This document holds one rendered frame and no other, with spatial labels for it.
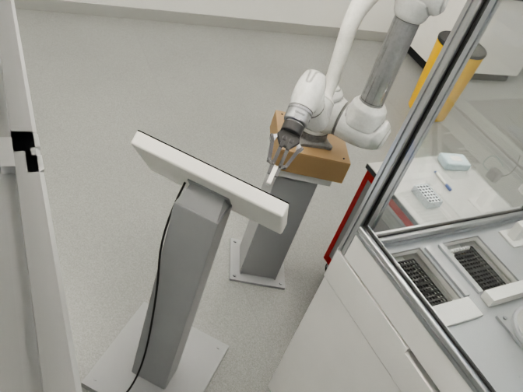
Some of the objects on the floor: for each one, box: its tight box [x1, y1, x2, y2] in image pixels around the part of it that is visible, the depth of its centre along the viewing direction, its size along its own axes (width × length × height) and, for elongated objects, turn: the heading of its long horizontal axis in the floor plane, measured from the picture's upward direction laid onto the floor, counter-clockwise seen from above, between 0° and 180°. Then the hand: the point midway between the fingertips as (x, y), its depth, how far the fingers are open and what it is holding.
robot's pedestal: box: [230, 138, 332, 290], centre depth 301 cm, size 30×30×76 cm
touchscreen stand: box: [81, 191, 232, 392], centre depth 230 cm, size 50×45×102 cm
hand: (272, 175), depth 205 cm, fingers closed
